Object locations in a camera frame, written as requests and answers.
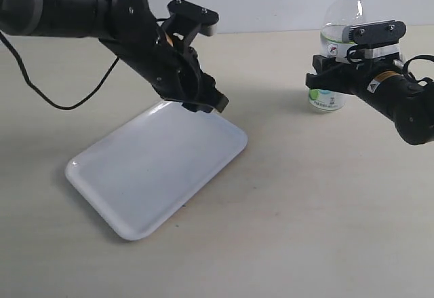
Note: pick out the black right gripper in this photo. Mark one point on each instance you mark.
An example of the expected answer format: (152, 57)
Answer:
(350, 78)

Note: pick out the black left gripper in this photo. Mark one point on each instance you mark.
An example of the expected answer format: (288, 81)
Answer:
(172, 69)

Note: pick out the clear plastic drink bottle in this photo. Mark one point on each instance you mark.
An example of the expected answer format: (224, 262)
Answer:
(341, 13)

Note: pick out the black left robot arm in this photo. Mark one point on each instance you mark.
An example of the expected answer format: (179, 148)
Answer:
(104, 20)

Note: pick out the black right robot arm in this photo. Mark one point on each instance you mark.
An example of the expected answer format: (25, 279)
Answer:
(387, 85)

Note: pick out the white rectangular plastic tray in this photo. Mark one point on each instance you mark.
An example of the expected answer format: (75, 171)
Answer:
(140, 174)

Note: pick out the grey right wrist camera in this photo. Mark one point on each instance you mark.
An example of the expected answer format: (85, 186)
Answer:
(372, 40)

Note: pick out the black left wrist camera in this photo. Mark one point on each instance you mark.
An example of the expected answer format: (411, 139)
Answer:
(187, 20)

